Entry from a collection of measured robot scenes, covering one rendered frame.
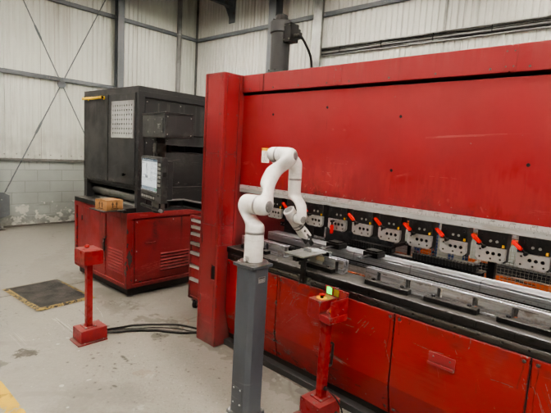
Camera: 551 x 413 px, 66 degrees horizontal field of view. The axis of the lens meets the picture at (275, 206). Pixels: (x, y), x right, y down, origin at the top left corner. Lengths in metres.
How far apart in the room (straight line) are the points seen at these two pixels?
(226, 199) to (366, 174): 1.27
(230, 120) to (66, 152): 6.45
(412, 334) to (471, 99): 1.37
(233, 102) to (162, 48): 7.39
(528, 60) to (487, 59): 0.19
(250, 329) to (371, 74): 1.76
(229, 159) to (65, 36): 6.76
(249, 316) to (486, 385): 1.34
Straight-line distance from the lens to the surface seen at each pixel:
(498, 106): 2.57
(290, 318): 3.28
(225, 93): 3.55
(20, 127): 9.40
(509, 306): 2.62
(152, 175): 3.58
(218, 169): 3.55
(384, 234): 2.81
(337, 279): 2.93
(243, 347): 2.79
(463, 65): 2.65
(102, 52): 10.13
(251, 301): 2.67
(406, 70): 2.79
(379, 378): 2.96
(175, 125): 3.46
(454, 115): 2.64
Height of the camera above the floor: 1.69
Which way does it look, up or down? 7 degrees down
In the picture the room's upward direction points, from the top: 3 degrees clockwise
